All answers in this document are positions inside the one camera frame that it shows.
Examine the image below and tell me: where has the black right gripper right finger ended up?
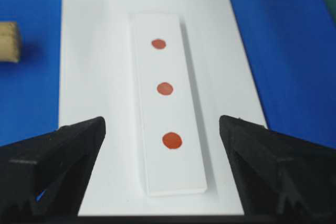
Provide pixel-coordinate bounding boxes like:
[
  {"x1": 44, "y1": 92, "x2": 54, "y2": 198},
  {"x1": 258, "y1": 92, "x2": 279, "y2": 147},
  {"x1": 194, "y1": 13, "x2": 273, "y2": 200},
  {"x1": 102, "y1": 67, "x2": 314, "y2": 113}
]
[{"x1": 219, "y1": 115, "x2": 335, "y2": 223}]

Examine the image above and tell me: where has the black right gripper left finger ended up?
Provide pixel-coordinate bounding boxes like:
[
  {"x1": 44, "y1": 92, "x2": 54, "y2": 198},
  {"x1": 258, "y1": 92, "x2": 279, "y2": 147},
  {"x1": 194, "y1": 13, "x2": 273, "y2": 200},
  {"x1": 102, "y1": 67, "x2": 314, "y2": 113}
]
[{"x1": 1, "y1": 116, "x2": 106, "y2": 223}]

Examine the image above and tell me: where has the wooden mallet hammer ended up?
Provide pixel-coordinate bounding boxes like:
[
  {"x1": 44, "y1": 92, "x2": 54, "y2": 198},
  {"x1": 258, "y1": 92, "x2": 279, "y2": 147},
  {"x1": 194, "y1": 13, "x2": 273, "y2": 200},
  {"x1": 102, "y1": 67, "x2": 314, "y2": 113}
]
[{"x1": 0, "y1": 22, "x2": 21, "y2": 63}]

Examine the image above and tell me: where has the small white raised block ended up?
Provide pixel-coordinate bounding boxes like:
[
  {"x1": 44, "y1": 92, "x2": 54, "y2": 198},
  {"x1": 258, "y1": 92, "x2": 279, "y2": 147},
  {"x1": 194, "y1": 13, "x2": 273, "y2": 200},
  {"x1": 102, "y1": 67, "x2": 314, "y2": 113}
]
[{"x1": 131, "y1": 13, "x2": 207, "y2": 196}]

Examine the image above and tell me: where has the large white base board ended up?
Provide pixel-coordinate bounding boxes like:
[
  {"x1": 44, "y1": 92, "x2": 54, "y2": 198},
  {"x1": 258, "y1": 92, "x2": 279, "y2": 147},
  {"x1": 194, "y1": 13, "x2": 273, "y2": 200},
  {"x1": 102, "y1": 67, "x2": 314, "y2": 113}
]
[{"x1": 59, "y1": 0, "x2": 266, "y2": 216}]

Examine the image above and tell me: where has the blue table cloth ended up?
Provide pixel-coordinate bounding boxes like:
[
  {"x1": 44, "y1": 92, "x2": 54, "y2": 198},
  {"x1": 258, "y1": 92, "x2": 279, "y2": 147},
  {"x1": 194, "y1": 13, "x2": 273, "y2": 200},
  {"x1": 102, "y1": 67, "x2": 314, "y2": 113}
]
[{"x1": 0, "y1": 0, "x2": 336, "y2": 224}]

